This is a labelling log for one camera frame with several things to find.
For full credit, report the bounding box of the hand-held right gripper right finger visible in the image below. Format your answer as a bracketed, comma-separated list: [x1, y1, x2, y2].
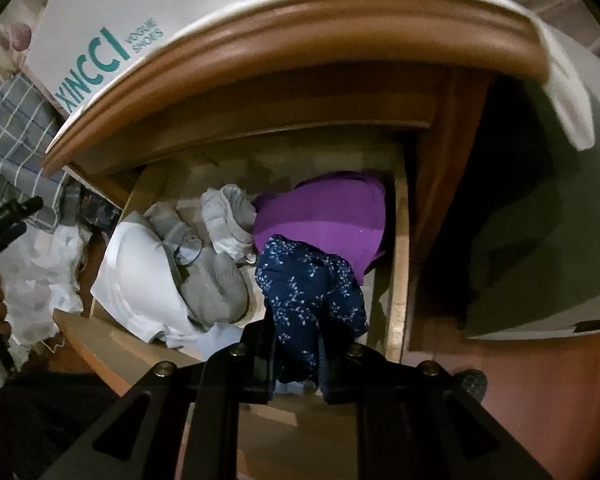
[317, 330, 556, 480]

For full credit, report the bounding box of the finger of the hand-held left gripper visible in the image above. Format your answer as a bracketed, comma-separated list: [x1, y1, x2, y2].
[0, 196, 44, 233]
[0, 222, 28, 266]

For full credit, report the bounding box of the white bra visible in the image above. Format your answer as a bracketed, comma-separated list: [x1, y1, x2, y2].
[90, 210, 241, 351]

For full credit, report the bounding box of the white nightstand cover sheet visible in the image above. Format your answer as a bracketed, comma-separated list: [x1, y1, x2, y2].
[45, 0, 596, 151]

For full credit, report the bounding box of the white sheer leaf-print fabric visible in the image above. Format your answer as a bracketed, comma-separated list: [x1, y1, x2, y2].
[0, 222, 93, 361]

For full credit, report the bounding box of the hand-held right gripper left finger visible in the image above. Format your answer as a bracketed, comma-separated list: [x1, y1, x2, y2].
[40, 317, 276, 480]

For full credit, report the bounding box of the wooden nightstand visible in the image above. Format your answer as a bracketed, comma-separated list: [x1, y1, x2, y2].
[42, 0, 553, 361]

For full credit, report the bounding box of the wooden drawer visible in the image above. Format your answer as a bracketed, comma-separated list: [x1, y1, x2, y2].
[52, 140, 413, 480]

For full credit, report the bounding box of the white patterned rolled cloth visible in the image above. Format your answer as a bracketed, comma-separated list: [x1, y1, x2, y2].
[200, 184, 258, 261]

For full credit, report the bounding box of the person's dark clothing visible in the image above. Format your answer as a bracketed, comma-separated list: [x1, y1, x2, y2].
[0, 370, 123, 480]

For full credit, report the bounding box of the dark patterned footwear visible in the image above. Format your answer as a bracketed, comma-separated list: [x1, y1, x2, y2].
[452, 369, 489, 404]

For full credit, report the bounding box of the grey sock pair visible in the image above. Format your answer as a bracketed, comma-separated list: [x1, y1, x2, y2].
[145, 202, 251, 326]

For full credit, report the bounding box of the navy floral underwear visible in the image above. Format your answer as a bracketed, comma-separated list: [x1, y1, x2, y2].
[254, 234, 368, 386]

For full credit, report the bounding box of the dark blue packet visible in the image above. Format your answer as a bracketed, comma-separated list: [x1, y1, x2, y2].
[62, 182, 123, 231]

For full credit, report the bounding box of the purple bra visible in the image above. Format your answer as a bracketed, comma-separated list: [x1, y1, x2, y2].
[251, 170, 388, 286]

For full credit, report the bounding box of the large grey box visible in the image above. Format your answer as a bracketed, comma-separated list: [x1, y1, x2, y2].
[462, 25, 600, 343]

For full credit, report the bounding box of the grey plaid cloth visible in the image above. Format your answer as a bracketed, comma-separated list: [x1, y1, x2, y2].
[0, 75, 71, 231]

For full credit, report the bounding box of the white shoe box teal print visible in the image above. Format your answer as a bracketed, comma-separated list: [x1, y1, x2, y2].
[22, 0, 341, 116]

